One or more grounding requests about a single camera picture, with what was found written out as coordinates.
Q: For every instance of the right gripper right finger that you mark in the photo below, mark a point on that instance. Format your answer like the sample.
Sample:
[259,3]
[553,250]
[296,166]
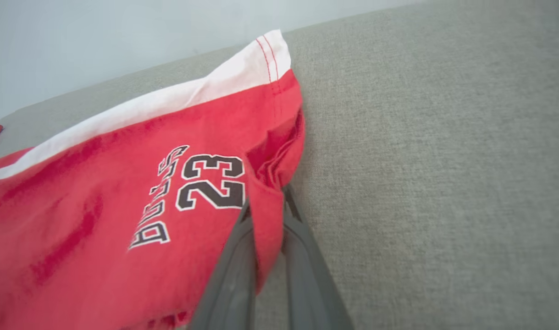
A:
[309,284]

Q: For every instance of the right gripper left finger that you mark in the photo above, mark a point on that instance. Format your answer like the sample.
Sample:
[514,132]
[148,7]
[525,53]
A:
[229,293]

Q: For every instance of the red shorts with white stripe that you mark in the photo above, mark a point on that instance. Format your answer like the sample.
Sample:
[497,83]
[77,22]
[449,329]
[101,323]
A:
[100,220]

